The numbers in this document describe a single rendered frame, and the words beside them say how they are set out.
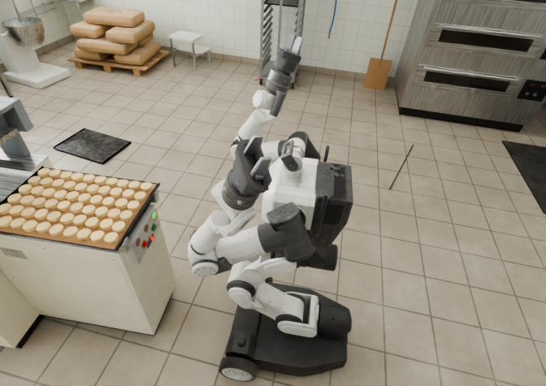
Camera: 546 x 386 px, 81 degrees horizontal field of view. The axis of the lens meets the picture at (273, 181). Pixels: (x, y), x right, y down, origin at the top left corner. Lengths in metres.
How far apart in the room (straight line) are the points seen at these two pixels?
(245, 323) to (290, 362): 0.31
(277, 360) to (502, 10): 3.74
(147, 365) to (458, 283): 2.07
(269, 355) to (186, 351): 0.50
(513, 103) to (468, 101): 0.47
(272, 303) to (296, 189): 0.83
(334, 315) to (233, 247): 0.95
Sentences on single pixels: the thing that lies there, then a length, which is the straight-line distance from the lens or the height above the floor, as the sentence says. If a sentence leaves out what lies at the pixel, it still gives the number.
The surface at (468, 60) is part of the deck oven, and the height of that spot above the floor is 0.77.
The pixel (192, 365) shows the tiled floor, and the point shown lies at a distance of 2.09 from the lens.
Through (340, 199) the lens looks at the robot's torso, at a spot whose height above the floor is 1.23.
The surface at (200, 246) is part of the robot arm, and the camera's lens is 0.95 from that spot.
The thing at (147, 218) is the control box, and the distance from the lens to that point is 1.57.
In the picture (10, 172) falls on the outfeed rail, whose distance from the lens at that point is 2.00.
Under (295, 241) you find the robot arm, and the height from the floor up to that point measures 1.20.
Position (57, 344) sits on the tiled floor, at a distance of 2.37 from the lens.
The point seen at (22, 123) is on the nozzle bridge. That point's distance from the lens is 2.01.
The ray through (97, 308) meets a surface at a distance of 2.02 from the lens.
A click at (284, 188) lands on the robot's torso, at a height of 1.23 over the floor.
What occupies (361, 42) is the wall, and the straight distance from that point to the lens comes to 5.12.
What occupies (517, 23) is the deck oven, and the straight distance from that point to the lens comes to 4.31.
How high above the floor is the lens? 1.94
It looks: 41 degrees down
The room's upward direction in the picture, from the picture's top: 4 degrees clockwise
